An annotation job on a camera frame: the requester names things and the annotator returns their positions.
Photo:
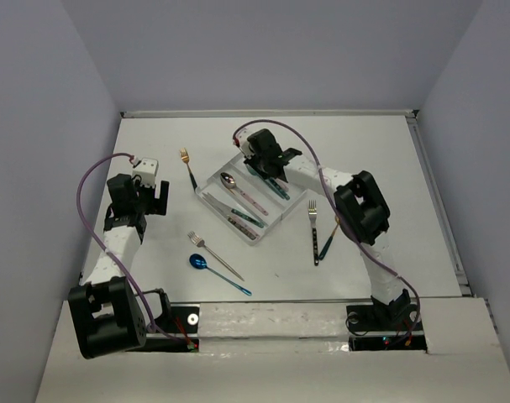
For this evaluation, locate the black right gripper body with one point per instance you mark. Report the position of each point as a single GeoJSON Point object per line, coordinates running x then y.
{"type": "Point", "coordinates": [258, 163]}

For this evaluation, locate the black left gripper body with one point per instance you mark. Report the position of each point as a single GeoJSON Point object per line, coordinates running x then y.
{"type": "Point", "coordinates": [144, 201]}

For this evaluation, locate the pink handled fork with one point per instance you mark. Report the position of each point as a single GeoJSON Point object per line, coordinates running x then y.
{"type": "Point", "coordinates": [282, 184]}

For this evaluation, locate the pink handled spoon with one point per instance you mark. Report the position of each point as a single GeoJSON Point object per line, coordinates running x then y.
{"type": "Point", "coordinates": [230, 183]}

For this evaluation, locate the teal handled knife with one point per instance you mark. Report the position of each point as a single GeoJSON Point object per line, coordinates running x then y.
{"type": "Point", "coordinates": [247, 218]}

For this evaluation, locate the dark marbled handled knife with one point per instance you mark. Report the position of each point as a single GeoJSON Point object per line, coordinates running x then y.
{"type": "Point", "coordinates": [242, 228]}

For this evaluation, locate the teal slim fork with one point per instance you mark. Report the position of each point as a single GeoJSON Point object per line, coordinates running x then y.
{"type": "Point", "coordinates": [251, 170]}

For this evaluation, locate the pink handled knife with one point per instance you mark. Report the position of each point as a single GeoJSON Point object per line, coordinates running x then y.
{"type": "Point", "coordinates": [216, 203]}

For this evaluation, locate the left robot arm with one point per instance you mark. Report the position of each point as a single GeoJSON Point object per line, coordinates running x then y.
{"type": "Point", "coordinates": [105, 309]}

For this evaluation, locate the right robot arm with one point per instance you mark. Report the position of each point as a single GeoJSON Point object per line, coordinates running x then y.
{"type": "Point", "coordinates": [360, 207]}

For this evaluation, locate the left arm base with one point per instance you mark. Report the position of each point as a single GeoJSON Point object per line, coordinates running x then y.
{"type": "Point", "coordinates": [179, 320]}

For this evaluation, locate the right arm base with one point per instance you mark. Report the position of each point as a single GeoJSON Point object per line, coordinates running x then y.
{"type": "Point", "coordinates": [369, 333]}

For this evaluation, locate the white cutlery tray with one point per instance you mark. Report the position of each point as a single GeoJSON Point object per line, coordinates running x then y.
{"type": "Point", "coordinates": [248, 205]}

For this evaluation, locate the silver slim fork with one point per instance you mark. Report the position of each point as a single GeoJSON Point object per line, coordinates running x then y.
{"type": "Point", "coordinates": [200, 243]}

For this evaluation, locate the blue spoon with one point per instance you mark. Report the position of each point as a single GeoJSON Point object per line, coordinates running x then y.
{"type": "Point", "coordinates": [199, 263]}

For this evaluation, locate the teal handled fork in tray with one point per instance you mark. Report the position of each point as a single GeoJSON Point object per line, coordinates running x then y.
{"type": "Point", "coordinates": [282, 191]}

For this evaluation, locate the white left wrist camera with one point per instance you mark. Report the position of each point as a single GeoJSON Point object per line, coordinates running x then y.
{"type": "Point", "coordinates": [145, 171]}

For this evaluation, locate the dark dotted handled fork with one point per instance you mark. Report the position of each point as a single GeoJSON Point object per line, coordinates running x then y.
{"type": "Point", "coordinates": [312, 215]}

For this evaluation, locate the gold fork green handle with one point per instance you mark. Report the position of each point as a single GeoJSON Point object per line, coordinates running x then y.
{"type": "Point", "coordinates": [186, 160]}

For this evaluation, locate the gold spoon green handle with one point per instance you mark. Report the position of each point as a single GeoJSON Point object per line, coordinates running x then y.
{"type": "Point", "coordinates": [328, 242]}

